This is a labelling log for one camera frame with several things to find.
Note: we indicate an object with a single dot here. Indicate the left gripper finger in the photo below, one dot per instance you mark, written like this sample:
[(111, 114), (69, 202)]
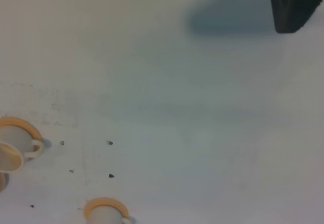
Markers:
[(291, 15)]

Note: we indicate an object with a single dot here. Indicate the cream round teapot saucer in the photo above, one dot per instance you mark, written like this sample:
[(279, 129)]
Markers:
[(3, 181)]

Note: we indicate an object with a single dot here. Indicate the far orange round coaster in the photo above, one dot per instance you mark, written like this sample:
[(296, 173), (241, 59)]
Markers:
[(91, 204)]

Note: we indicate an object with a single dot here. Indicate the orange round coaster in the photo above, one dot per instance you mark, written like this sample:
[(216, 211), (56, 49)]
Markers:
[(91, 204), (33, 132)]

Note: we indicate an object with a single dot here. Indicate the far white teacup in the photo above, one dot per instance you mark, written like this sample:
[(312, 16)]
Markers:
[(107, 215)]

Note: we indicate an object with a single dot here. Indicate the white teacup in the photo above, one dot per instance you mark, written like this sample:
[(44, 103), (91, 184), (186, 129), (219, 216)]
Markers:
[(107, 215), (18, 146)]

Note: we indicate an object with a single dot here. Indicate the near orange round coaster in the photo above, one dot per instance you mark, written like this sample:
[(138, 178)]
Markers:
[(33, 132)]

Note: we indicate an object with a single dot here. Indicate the near white teacup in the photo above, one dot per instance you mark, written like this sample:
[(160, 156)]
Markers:
[(18, 146)]

